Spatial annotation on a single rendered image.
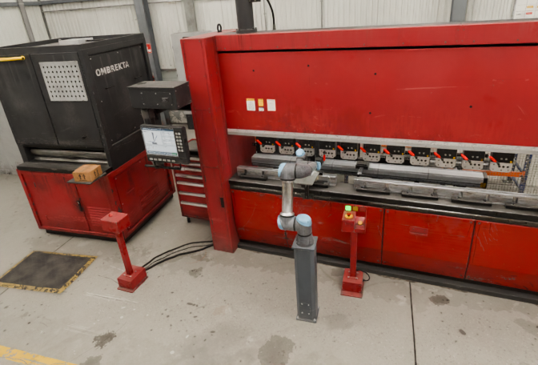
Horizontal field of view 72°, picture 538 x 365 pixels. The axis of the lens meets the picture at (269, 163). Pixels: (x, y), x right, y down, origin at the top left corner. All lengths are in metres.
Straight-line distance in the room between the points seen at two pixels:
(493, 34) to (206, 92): 2.31
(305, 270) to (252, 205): 1.10
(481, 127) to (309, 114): 1.38
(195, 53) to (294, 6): 4.36
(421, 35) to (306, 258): 1.90
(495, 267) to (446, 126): 1.32
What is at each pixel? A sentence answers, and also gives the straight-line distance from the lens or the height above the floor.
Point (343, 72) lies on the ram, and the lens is 3.25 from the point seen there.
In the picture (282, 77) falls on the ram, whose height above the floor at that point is 1.92.
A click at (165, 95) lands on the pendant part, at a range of 3.36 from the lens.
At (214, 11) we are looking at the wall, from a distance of 8.17.
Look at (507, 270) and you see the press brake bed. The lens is 3.86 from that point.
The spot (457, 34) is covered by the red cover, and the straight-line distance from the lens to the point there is 3.14.
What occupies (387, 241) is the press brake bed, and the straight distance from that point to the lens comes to 3.72.
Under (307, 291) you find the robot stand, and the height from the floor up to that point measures 0.33.
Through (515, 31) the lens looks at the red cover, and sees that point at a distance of 3.18.
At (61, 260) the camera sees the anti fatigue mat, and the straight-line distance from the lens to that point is 4.99.
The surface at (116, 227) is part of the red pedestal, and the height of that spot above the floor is 0.75.
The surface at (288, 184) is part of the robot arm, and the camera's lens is 2.86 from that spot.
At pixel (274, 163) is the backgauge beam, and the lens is 4.03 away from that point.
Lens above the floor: 2.58
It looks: 24 degrees down
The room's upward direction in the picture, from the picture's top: 5 degrees counter-clockwise
